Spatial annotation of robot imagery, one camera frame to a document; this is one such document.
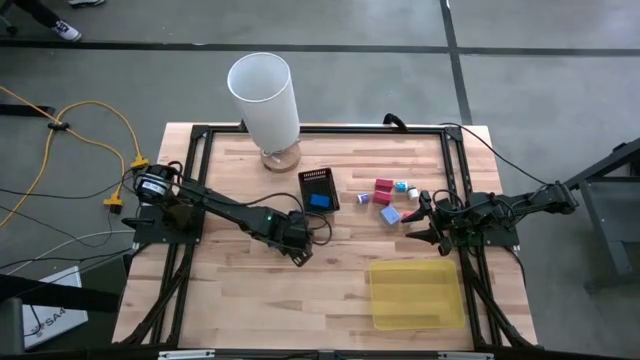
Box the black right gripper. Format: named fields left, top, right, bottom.
left=401, top=190, right=470, bottom=257

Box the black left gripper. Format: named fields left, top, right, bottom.
left=272, top=209, right=315, bottom=268

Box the light blue cube charger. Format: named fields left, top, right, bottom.
left=378, top=204, right=403, bottom=228

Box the yellow translucent plastic bin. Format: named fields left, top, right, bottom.
left=368, top=258, right=467, bottom=332

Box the black slotted plastic basket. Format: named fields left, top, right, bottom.
left=297, top=167, right=342, bottom=216

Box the round wooden lamp base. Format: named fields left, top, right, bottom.
left=260, top=141, right=303, bottom=175

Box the black metal stand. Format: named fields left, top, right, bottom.
left=564, top=137, right=640, bottom=294

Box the black metal beam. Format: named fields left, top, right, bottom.
left=0, top=272, right=121, bottom=314

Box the white printed box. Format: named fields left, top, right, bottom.
left=21, top=265, right=90, bottom=351

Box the black floor bar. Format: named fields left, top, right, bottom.
left=0, top=103, right=56, bottom=118

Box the person's leg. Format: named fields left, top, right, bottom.
left=13, top=0, right=62, bottom=29

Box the thin black power cable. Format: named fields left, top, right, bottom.
left=439, top=121, right=551, bottom=187

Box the thick black cable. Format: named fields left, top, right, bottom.
left=382, top=112, right=410, bottom=132

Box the black aluminium table frame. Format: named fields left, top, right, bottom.
left=112, top=123, right=539, bottom=360

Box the silver frame bracket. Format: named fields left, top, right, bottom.
left=158, top=349, right=217, bottom=360
left=437, top=351, right=495, bottom=360

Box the yellow extension cord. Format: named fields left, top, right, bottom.
left=0, top=84, right=151, bottom=171
left=0, top=122, right=126, bottom=232

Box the white floor cable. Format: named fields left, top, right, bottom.
left=5, top=228, right=137, bottom=277

